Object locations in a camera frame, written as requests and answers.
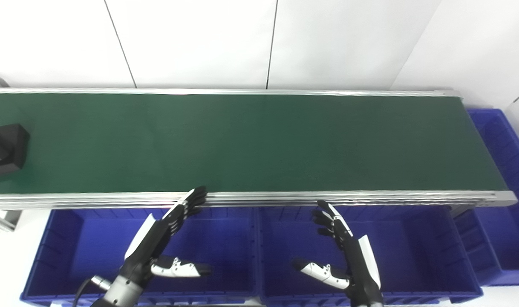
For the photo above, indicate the black cylinder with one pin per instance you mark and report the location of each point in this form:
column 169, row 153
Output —
column 10, row 147

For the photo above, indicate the green conveyor belt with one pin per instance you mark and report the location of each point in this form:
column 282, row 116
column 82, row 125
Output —
column 259, row 140
column 285, row 198

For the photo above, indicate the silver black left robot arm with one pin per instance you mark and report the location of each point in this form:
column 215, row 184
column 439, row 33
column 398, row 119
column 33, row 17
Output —
column 123, row 292

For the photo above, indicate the aluminium conveyor leg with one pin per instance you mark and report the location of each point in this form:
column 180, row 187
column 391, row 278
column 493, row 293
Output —
column 1, row 219

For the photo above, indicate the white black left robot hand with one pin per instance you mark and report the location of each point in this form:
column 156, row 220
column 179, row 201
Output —
column 151, row 243

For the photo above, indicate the blue plastic bin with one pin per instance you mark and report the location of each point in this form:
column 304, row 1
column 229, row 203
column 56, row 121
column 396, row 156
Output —
column 413, row 251
column 506, row 230
column 93, row 251

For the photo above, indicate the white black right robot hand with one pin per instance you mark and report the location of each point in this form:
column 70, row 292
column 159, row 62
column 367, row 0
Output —
column 357, row 264

